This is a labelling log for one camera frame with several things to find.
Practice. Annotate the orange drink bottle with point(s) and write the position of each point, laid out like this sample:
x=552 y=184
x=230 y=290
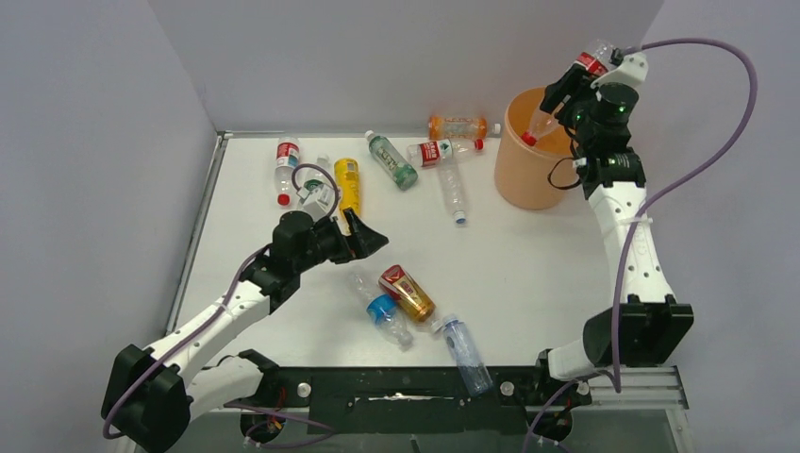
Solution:
x=466 y=128

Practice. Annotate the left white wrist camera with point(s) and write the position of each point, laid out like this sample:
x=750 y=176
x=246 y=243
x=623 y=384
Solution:
x=319 y=202

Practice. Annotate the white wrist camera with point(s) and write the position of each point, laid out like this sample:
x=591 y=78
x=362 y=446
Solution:
x=319 y=202
x=631 y=72

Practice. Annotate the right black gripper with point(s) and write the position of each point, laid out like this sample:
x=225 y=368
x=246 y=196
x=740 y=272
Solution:
x=569 y=84

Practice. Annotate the red white label bottle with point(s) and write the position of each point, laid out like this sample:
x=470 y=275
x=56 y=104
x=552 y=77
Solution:
x=287 y=157

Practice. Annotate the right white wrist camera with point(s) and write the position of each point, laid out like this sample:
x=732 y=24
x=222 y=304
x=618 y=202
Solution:
x=631 y=72

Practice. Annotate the blue label clear bottle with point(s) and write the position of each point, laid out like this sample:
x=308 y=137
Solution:
x=383 y=311

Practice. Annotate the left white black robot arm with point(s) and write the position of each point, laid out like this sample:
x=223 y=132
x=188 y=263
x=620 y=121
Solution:
x=155 y=392

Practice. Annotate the red label red cap bottle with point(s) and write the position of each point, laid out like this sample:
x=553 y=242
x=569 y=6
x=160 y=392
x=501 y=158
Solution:
x=597 y=59

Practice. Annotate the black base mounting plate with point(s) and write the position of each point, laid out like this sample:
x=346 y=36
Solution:
x=435 y=417

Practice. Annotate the dark green label bottle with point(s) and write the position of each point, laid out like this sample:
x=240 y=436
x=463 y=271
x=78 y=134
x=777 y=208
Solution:
x=313 y=179

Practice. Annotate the aluminium frame rail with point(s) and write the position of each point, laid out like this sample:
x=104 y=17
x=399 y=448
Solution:
x=650 y=387

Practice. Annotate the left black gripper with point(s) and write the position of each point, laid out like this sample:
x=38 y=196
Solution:
x=366 y=243

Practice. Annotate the clear bottle blue cap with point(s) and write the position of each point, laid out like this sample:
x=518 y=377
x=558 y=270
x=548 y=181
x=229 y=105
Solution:
x=453 y=194

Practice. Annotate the light blue tinted bottle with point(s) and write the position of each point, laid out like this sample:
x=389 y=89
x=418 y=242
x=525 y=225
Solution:
x=464 y=352

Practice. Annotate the red green label bottle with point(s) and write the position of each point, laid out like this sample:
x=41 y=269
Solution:
x=432 y=153

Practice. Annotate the yellow juice bottle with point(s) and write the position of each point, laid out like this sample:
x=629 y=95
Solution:
x=347 y=176

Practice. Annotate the green label clear bottle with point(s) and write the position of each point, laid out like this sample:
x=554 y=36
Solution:
x=401 y=172

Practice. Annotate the orange plastic bin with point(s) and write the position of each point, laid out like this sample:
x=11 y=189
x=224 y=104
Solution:
x=532 y=178

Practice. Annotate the red gold drink bottle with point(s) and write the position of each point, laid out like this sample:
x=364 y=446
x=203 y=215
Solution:
x=417 y=305

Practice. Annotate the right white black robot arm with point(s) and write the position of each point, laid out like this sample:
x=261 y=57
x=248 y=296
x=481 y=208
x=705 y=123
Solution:
x=644 y=323

